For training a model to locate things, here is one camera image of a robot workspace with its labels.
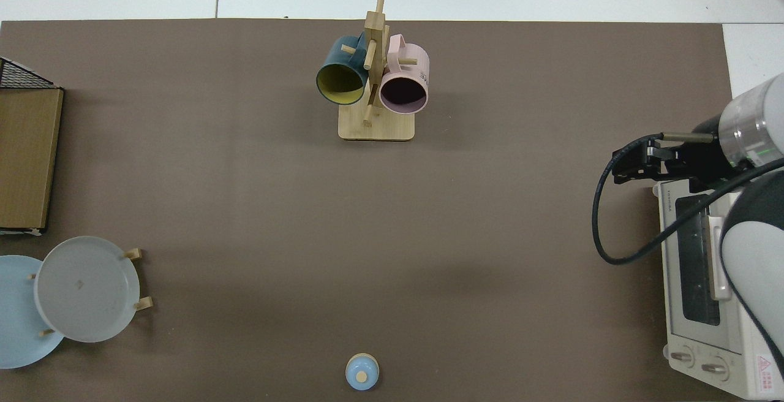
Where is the small blue round holder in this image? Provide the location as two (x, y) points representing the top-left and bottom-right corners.
(345, 353), (380, 392)

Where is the wooden cup stand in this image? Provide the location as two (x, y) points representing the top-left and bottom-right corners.
(338, 0), (417, 142)

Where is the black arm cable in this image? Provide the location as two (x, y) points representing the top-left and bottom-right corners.
(592, 134), (784, 266)

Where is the grey plate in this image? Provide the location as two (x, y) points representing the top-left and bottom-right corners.
(34, 236), (140, 343)

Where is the pink mug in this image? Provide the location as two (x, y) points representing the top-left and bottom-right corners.
(379, 34), (430, 115)

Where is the wooden plate rack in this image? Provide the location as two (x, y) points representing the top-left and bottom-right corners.
(28, 248), (154, 337)

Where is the wire basket with wooden floor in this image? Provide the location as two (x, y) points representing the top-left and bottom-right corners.
(0, 58), (64, 236)

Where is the light blue plate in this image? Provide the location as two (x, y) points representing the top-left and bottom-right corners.
(0, 255), (65, 370)

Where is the pale toaster oven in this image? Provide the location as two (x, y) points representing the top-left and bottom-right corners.
(653, 181), (784, 400)

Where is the dark teal mug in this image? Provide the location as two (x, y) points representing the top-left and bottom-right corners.
(316, 34), (370, 106)

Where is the brown table cloth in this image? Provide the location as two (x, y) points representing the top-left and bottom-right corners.
(0, 19), (740, 402)

